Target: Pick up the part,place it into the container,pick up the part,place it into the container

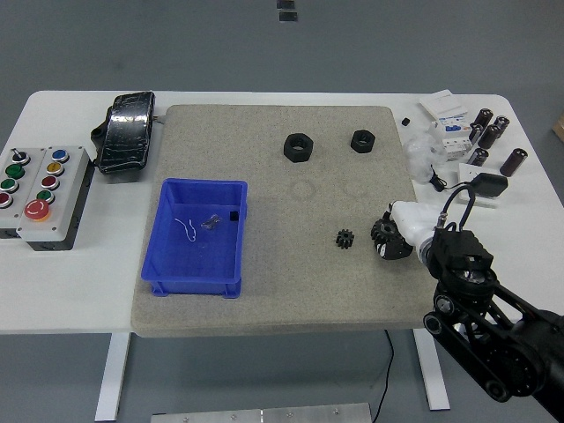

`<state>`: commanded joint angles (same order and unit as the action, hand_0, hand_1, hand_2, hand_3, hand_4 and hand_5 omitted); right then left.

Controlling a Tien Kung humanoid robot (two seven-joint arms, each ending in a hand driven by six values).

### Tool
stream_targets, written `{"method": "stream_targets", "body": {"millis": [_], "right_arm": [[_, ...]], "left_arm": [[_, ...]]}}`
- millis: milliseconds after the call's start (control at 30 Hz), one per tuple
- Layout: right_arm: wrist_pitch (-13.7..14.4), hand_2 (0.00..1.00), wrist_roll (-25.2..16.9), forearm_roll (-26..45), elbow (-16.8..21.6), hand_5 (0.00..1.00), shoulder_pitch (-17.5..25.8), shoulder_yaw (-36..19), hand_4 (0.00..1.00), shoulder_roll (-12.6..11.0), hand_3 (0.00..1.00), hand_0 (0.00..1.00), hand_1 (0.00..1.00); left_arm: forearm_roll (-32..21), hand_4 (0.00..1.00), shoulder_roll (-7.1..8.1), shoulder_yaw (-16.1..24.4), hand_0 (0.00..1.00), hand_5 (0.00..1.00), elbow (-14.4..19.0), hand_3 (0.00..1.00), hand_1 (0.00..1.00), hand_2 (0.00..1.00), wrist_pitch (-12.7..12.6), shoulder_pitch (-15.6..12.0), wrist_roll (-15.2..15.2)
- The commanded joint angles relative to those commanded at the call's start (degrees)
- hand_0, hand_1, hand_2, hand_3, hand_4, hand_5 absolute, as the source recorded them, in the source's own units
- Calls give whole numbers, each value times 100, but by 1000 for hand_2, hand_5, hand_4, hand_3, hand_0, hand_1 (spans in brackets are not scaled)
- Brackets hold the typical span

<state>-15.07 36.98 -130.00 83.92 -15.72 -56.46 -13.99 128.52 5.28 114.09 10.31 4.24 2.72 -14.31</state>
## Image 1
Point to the smaller black hex nut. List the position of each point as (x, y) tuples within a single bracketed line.
[(358, 146)]

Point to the black tape-wrapped device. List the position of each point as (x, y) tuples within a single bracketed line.
[(125, 132)]

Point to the small clear screw bag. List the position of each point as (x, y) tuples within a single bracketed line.
[(211, 221)]

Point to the brown cardboard box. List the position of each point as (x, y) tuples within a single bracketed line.
[(559, 124)]

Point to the grey-brown felt mat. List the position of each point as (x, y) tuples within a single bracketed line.
[(282, 282)]

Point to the clear crumpled plastic bag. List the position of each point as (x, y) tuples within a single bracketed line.
[(420, 158)]

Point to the blue plastic bin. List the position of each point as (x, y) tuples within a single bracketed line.
[(194, 264)]

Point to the white blue circuit breaker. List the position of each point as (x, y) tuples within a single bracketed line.
[(454, 138)]

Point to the small black cube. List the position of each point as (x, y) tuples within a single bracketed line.
[(233, 216), (405, 121)]

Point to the small black spur gear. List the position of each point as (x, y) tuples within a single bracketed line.
[(346, 240)]

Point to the dark brown cylindrical capacitor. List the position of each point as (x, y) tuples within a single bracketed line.
[(478, 158), (501, 123), (482, 118), (513, 162), (476, 133), (489, 136)]

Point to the white table leg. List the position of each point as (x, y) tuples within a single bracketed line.
[(110, 379), (434, 379)]

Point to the grey control box emergency stop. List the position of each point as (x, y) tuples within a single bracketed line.
[(53, 198)]

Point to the black power adapter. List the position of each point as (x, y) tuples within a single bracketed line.
[(489, 185)]

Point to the large black hex nut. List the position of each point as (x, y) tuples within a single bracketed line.
[(291, 152)]

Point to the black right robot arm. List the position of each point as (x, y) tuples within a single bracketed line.
[(484, 317)]

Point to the white square plate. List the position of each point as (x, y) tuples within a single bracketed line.
[(466, 172)]

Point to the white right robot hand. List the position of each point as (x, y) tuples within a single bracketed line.
[(414, 220)]

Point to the white flat carton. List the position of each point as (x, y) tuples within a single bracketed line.
[(440, 105)]

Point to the grey control box with selector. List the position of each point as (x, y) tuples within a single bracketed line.
[(15, 194)]

